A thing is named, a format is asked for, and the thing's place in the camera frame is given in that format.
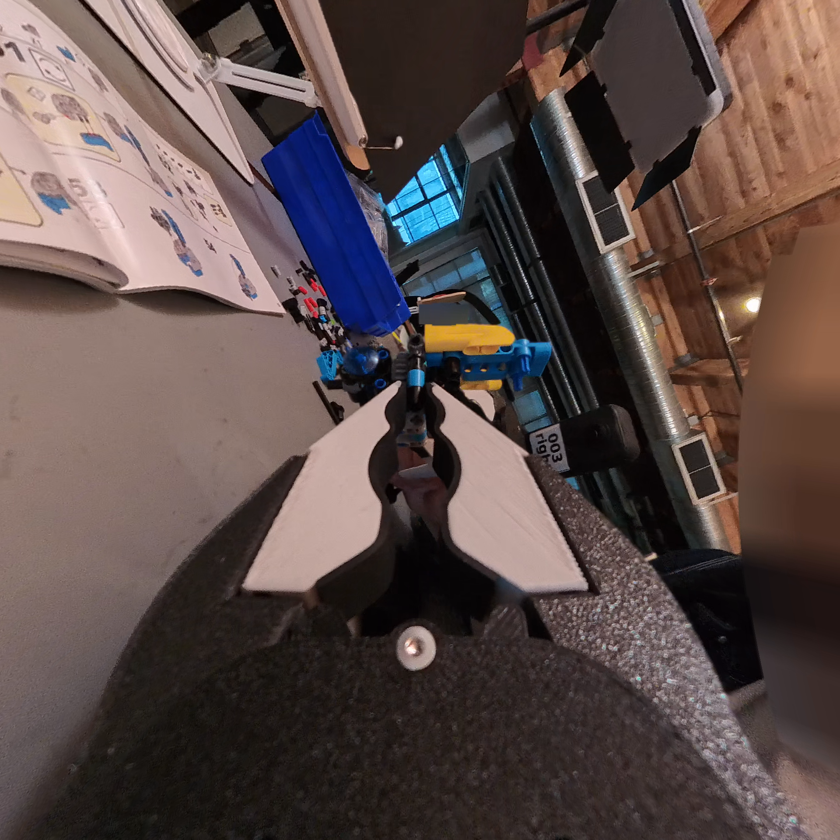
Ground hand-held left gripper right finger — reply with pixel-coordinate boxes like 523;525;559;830
428;383;589;596

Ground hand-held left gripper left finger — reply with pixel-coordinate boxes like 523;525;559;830
241;382;399;597

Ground blue black brick assembly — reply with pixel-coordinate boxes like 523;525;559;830
316;335;435;455

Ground pile of small brick parts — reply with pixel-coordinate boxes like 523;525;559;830
272;259;350;350

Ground grey desk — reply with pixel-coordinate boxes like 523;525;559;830
0;0;421;840

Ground black axle rod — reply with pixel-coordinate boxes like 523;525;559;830
311;379;347;422

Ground blue plastic bin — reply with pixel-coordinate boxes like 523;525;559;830
260;110;412;337

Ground large window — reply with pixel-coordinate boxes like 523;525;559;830
383;146;471;245

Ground studio light panel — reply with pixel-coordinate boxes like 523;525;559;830
560;0;734;212

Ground open instruction booklet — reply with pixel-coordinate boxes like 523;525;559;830
0;0;287;318

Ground dark flat panel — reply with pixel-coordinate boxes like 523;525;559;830
274;0;530;193

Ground white laptop stand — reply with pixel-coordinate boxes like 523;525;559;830
85;0;317;186

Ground duct vent grille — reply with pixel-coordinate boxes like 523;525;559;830
577;171;637;254
670;429;728;505

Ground metal ventilation duct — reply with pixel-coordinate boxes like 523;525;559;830
530;85;731;553

